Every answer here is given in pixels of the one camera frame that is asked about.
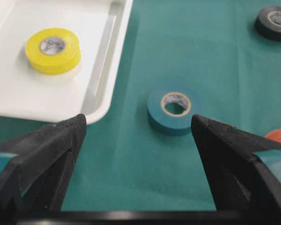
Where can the yellow tape roll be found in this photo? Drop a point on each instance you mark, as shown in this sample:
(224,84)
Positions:
(53,51)

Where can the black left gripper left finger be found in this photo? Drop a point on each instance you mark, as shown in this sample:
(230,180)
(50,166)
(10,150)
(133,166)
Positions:
(37,177)

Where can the teal tape roll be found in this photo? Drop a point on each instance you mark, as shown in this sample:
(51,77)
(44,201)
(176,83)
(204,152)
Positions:
(165,121)

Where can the white plastic tray case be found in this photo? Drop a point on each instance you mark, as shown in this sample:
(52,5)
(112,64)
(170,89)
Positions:
(100,26)

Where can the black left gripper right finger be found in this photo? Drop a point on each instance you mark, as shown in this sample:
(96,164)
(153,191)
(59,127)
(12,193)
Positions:
(237,178)

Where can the black tape roll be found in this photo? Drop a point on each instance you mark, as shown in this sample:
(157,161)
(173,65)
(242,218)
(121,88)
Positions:
(268,23)

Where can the red tape roll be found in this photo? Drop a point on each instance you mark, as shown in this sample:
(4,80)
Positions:
(274,135)

